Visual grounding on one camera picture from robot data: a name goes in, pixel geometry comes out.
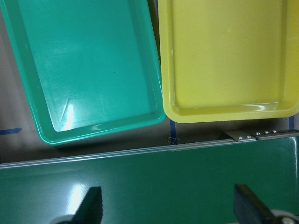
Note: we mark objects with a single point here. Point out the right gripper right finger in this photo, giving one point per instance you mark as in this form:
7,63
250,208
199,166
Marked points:
249,209

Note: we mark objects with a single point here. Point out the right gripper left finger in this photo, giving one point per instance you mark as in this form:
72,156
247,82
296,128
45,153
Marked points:
90,210

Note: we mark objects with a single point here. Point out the green conveyor belt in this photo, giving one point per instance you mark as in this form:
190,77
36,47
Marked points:
182,184

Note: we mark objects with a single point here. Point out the green plastic tray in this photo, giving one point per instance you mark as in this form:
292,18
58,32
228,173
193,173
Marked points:
89,67

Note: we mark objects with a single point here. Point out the yellow plastic tray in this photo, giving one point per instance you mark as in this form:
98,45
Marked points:
227,60

